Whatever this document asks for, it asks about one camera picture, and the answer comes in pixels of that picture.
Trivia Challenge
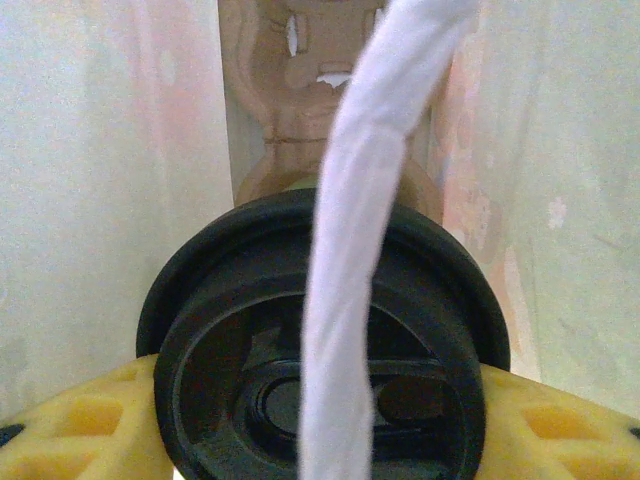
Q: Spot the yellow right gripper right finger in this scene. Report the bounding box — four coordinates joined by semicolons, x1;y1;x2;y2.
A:
477;363;640;480

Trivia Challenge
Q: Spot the black cup lid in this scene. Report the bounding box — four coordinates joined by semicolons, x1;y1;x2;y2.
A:
135;192;512;480

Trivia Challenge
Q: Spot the white paper bag flower print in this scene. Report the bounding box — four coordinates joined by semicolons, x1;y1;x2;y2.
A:
0;0;640;480

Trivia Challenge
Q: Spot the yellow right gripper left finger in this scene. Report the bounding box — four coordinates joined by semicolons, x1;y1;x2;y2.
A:
0;355;174;480

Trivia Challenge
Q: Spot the brown pulp cup carrier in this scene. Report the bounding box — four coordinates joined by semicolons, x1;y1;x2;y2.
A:
218;0;447;224

